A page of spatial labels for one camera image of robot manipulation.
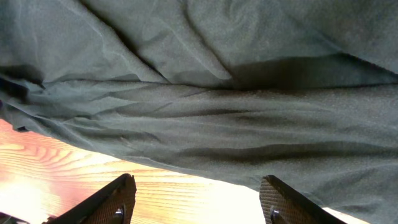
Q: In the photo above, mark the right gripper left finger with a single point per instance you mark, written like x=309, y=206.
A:
x=113, y=204

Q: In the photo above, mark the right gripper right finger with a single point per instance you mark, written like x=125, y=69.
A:
x=281, y=204

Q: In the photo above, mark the dark teal t-shirt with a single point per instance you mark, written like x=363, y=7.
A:
x=227, y=90

